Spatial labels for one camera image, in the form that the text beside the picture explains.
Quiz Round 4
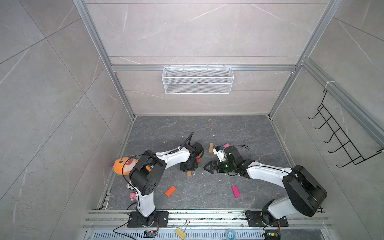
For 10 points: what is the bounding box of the yellow tag with clip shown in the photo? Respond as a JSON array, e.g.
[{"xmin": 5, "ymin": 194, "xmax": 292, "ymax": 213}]
[{"xmin": 175, "ymin": 220, "xmax": 190, "ymax": 240}]

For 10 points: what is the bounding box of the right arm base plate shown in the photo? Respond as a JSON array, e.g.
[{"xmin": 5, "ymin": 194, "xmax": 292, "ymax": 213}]
[{"xmin": 245, "ymin": 210, "xmax": 289, "ymax": 227}]

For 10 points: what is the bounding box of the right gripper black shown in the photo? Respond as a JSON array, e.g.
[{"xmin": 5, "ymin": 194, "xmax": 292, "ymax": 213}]
[{"xmin": 204, "ymin": 160, "xmax": 236, "ymax": 174}]

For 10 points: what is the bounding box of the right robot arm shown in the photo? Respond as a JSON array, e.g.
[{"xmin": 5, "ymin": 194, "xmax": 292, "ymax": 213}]
[{"xmin": 204, "ymin": 146, "xmax": 328, "ymax": 226}]

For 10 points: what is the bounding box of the white wire mesh basket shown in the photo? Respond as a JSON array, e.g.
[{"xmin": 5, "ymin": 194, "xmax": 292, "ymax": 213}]
[{"xmin": 162, "ymin": 67, "xmax": 235, "ymax": 95}]

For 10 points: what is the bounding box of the black wire hook rack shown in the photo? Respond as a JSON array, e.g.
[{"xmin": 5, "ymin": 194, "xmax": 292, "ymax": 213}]
[{"xmin": 308, "ymin": 89, "xmax": 384, "ymax": 168}]

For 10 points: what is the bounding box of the tape roll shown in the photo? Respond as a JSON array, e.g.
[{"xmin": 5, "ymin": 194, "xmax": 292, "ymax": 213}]
[{"xmin": 225, "ymin": 229, "xmax": 237, "ymax": 240}]

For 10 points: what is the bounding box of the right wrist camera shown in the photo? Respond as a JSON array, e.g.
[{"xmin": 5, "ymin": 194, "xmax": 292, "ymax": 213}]
[{"xmin": 213, "ymin": 146, "xmax": 228, "ymax": 163}]

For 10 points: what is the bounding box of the orange plush toy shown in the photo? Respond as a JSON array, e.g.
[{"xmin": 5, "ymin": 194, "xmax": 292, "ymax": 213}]
[{"xmin": 113, "ymin": 158, "xmax": 139, "ymax": 176}]

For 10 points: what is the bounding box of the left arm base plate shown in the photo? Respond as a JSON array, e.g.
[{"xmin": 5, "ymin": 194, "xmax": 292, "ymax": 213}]
[{"xmin": 127, "ymin": 211, "xmax": 169, "ymax": 228}]

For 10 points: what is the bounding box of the magenta block lower right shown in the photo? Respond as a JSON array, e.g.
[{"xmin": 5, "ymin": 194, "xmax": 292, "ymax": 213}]
[{"xmin": 232, "ymin": 186, "xmax": 241, "ymax": 198}]

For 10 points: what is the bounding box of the orange block lower left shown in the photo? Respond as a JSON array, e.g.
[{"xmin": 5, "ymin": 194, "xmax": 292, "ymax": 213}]
[{"xmin": 165, "ymin": 186, "xmax": 177, "ymax": 198}]

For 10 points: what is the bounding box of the pink pig toy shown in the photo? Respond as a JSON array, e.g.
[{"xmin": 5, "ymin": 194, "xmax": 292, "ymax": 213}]
[{"xmin": 130, "ymin": 193, "xmax": 137, "ymax": 201}]

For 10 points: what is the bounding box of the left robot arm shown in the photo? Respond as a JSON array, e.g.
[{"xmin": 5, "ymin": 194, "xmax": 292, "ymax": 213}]
[{"xmin": 113, "ymin": 134, "xmax": 204, "ymax": 222}]

